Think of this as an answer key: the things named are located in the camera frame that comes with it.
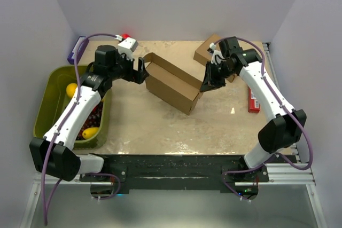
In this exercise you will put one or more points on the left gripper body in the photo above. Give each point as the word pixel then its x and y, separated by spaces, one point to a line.
pixel 124 66

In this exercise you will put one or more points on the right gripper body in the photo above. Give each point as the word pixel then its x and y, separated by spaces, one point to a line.
pixel 219 72

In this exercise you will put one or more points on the brown cardboard box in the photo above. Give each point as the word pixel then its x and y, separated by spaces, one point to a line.
pixel 210 56
pixel 171 84

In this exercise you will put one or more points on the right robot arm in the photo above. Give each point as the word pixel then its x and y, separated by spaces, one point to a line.
pixel 285 124

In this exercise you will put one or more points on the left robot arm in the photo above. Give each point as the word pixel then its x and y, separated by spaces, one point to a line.
pixel 53 153

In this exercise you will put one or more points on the closed brown cardboard box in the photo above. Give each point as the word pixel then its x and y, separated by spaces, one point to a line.
pixel 210 56

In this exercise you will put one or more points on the red rectangular box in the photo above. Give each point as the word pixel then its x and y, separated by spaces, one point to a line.
pixel 253 105

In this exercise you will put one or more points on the purple rectangular box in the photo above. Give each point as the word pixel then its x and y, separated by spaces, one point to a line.
pixel 78 50

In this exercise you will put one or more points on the red apple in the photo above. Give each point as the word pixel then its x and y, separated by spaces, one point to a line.
pixel 125 36

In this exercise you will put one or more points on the yellow lemon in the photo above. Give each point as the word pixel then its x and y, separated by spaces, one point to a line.
pixel 71 89

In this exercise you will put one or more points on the purple grape bunch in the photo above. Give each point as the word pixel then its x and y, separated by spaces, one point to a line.
pixel 93 120

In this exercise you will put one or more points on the green plastic bin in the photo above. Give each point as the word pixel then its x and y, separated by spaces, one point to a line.
pixel 55 100

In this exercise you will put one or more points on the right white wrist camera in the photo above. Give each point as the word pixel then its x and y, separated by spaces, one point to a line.
pixel 217 57

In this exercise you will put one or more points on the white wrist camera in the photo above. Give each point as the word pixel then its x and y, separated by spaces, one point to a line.
pixel 126 47
pixel 217 57

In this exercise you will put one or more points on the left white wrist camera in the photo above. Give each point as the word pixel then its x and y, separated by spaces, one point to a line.
pixel 126 47

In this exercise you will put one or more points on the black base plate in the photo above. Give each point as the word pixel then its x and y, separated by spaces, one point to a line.
pixel 176 172

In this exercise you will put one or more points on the aluminium frame rail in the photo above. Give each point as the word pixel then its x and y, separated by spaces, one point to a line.
pixel 284 174

